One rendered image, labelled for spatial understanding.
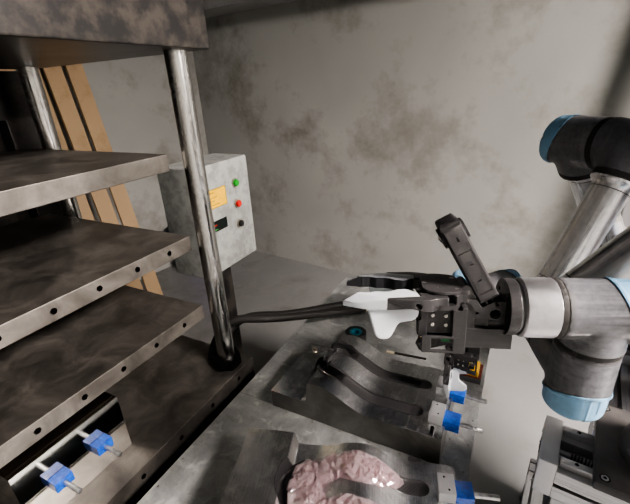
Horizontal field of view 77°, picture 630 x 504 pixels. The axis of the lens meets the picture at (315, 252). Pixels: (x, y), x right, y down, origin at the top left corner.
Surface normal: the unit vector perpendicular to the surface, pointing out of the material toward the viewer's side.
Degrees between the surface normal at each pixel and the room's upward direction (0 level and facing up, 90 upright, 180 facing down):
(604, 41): 90
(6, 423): 0
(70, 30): 90
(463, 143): 90
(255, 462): 0
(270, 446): 0
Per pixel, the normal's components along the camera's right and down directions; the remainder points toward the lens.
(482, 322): -0.15, 0.27
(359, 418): -0.46, 0.37
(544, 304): -0.15, -0.22
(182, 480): -0.05, -0.92
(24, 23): 0.89, 0.14
